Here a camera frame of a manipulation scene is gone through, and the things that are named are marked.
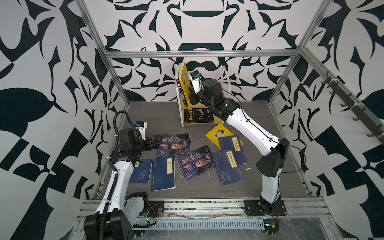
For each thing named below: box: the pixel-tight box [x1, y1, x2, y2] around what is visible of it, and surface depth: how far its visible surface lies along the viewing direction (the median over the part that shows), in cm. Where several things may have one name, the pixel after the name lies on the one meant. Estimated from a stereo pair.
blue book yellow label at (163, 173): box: [151, 155, 176, 192], surface depth 86 cm
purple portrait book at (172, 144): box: [157, 133, 191, 158], surface depth 96 cm
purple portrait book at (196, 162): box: [176, 145, 216, 182], surface depth 90 cm
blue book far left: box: [129, 159, 153, 183], surface depth 87 cm
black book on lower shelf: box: [183, 108, 214, 124], surface depth 107 cm
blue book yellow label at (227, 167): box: [212, 148, 245, 187], surface depth 88 cm
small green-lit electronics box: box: [263, 218, 280, 235], surface depth 73 cm
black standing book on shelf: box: [174, 63, 188, 108], surface depth 81 cm
